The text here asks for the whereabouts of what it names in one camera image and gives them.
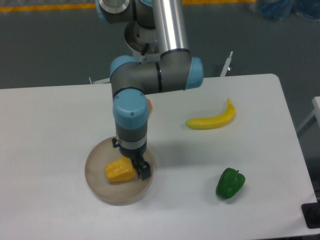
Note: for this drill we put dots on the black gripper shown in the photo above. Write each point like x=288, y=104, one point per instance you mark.
x=135, y=151

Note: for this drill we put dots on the yellow toy bell pepper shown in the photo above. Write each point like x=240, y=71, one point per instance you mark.
x=120, y=170

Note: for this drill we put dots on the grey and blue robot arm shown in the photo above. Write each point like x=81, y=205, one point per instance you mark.
x=131, y=81

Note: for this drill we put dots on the beige round plate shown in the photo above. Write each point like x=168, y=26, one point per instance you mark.
x=114, y=193

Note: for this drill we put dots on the green toy bell pepper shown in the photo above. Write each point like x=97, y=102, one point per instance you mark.
x=230, y=182

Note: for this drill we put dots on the orange toy bread slice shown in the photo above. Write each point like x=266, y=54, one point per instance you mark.
x=150, y=107

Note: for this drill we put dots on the yellow toy banana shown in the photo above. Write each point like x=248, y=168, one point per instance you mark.
x=213, y=122

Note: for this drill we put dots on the black box at table edge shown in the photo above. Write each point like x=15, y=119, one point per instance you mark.
x=311, y=214

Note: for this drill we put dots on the white furniture edge at right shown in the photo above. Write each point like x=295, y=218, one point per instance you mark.
x=312, y=118

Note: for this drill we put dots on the blue bags in background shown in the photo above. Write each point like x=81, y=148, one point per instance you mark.
x=280, y=9

